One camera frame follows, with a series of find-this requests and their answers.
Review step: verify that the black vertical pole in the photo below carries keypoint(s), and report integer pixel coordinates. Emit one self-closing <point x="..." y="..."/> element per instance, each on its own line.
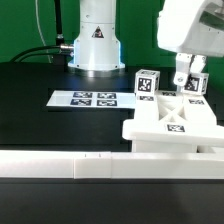
<point x="58" y="22"/>

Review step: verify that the white U-shaped fence frame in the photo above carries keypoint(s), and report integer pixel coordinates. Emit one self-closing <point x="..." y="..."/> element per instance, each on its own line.
<point x="206" y="163"/>

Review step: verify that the white chair seat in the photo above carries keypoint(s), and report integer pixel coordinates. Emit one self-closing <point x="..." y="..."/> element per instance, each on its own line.
<point x="174" y="146"/>

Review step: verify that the white tagged cube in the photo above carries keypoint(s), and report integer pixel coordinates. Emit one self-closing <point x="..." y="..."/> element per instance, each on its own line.
<point x="196" y="84"/>
<point x="146" y="82"/>

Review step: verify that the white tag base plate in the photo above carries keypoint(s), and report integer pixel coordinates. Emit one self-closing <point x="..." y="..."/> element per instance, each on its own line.
<point x="90" y="99"/>

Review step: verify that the white chair back frame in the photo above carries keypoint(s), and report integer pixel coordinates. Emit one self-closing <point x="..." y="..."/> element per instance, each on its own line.
<point x="172" y="117"/>

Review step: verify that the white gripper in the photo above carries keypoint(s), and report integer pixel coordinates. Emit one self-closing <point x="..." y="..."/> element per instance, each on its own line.
<point x="191" y="26"/>

